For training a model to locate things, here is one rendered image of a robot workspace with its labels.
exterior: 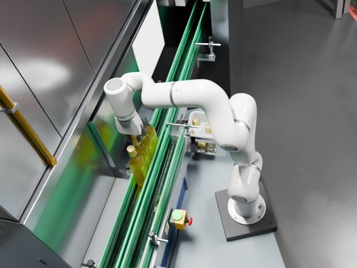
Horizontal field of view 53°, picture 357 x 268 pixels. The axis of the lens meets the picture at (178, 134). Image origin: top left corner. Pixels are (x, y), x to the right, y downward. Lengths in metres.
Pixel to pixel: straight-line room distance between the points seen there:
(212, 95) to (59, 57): 0.53
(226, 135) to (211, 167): 0.96
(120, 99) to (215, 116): 0.37
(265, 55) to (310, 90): 0.64
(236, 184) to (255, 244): 0.49
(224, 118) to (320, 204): 1.84
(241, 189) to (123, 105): 0.58
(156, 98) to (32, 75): 0.39
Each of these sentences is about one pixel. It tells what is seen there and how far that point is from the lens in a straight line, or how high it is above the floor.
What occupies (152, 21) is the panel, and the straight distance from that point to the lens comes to 2.04.
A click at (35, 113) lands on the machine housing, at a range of 1.21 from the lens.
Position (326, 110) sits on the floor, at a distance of 3.43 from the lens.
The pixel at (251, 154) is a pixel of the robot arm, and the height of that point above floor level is 1.39.
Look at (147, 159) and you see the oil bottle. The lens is 1.67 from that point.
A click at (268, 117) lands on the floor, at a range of 3.31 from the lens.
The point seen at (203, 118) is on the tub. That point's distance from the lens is 2.04.
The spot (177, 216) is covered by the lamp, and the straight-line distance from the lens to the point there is 1.68.
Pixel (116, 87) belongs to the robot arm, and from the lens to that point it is 1.32.
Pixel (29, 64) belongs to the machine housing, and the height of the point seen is 1.88.
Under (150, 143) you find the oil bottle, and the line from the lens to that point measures 1.67.
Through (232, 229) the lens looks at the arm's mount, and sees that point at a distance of 1.87.
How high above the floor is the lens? 2.53
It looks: 51 degrees down
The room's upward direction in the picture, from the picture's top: 13 degrees counter-clockwise
